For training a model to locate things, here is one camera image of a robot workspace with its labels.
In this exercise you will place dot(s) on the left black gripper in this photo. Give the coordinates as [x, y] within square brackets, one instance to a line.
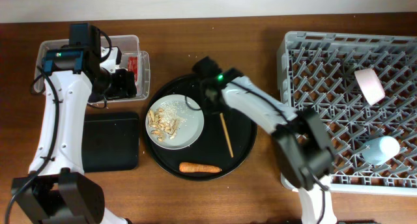
[126, 86]

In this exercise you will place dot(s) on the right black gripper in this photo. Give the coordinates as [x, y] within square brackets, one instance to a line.
[208, 105]

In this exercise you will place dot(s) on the wooden chopstick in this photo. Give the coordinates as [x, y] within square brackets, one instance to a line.
[226, 133]

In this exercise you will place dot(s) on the red snack wrapper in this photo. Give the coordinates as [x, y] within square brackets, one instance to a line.
[133, 66]

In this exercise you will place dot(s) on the light blue cup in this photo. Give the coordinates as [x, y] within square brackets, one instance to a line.
[380, 150]

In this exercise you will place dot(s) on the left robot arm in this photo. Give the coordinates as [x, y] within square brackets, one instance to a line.
[56, 189]

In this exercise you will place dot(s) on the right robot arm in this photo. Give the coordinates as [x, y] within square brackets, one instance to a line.
[304, 151]

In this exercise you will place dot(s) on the grey dishwasher rack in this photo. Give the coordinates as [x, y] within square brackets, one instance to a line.
[317, 70]

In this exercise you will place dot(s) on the rice grains pile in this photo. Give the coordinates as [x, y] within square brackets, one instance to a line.
[172, 111]

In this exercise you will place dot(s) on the grey round plate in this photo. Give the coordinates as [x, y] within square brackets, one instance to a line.
[188, 132]

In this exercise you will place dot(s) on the clear plastic bin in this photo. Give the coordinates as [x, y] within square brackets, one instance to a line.
[129, 46]

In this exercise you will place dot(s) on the round black serving tray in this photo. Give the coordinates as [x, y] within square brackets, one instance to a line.
[210, 148]

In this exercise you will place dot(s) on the peanut shells pile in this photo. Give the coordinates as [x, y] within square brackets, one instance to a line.
[163, 123]

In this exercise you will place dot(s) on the black rectangular tray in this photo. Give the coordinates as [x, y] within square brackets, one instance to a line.
[110, 142]

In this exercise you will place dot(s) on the orange carrot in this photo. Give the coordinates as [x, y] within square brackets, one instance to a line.
[187, 167]

